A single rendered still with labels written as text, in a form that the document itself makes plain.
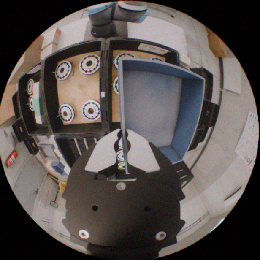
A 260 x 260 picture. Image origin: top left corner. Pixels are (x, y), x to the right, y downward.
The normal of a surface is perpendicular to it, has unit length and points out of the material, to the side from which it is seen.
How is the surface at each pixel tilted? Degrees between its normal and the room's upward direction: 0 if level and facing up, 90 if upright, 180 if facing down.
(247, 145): 90
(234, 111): 90
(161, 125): 1
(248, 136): 90
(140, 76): 1
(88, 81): 0
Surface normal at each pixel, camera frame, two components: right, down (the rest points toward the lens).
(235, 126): -0.99, 0.08
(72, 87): 0.13, 0.48
